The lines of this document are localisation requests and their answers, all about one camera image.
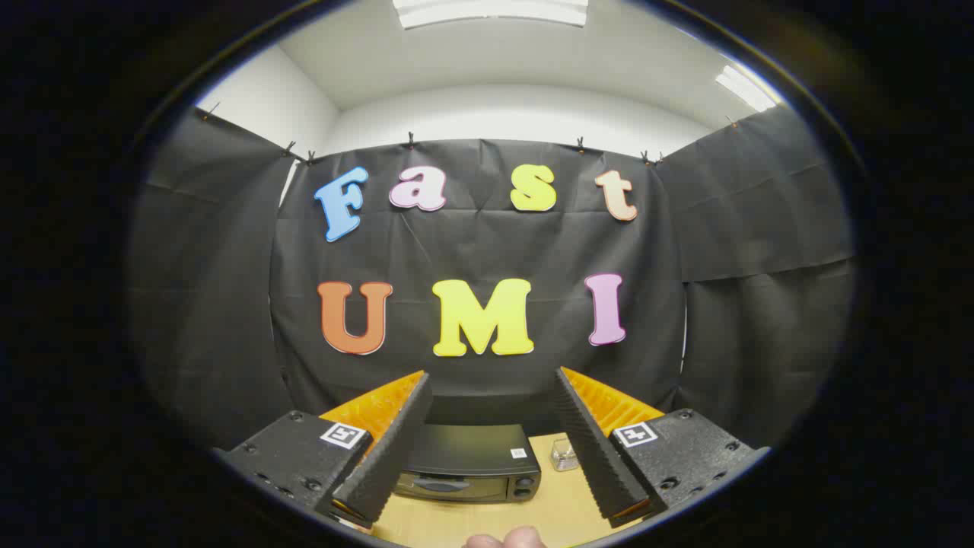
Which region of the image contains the black toaster oven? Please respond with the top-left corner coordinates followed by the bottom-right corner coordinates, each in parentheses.
top-left (392, 424), bottom-right (543, 503)

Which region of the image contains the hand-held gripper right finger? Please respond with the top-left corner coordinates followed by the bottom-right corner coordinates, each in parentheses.
top-left (553, 366), bottom-right (771, 529)

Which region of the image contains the long ceiling light panel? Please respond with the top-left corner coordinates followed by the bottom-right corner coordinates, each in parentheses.
top-left (392, 0), bottom-right (590, 30)

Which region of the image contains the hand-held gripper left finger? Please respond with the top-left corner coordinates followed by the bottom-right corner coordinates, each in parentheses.
top-left (215, 370), bottom-right (434, 531)

